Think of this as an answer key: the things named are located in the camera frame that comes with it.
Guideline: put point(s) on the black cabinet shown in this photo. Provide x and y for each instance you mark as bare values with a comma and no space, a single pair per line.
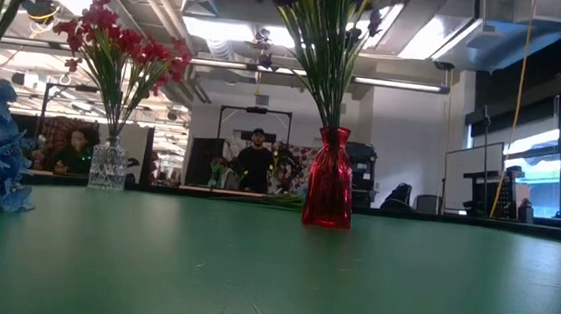
364,168

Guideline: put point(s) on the black gantry frame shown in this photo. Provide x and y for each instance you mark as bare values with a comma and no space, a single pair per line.
256,110

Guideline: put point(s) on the black aluminium table frame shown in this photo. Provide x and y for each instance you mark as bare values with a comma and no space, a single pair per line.
456,219

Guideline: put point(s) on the dark bottle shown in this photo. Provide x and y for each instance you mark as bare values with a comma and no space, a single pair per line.
525,211

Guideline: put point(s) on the grey box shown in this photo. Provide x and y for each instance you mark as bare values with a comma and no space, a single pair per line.
427,203

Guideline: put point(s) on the white board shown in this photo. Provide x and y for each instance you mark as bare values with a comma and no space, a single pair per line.
470,167

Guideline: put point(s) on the white partition panel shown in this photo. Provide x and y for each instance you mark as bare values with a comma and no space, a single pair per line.
136,145

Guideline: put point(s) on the green table mat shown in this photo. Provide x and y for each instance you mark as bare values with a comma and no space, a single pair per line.
271,276

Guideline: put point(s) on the black panel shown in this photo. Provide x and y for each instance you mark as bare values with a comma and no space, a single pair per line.
200,156

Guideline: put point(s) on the long ceiling light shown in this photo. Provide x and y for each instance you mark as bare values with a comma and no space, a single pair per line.
396,84

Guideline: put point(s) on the person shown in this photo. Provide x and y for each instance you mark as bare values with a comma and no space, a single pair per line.
76,158
255,167

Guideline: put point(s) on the red glass vase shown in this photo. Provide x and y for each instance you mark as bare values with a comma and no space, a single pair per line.
329,191

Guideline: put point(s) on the black office chair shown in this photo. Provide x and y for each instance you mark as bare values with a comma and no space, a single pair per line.
399,195

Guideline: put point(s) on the red artificial flower bunch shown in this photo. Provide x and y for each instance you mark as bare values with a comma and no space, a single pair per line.
177,63
75,30
129,40

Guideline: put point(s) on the black equipment cart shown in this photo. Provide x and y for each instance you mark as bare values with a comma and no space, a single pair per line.
508,195

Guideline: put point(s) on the floral patterned cloth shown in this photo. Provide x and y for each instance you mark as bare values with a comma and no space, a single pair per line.
297,166

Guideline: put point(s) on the clear glass vase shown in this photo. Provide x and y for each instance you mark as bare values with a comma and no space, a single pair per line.
107,166

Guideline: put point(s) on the large rectangular air duct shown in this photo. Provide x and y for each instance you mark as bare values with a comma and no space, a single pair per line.
495,38

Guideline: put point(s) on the black ceiling device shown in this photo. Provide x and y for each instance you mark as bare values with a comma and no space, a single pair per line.
41,9

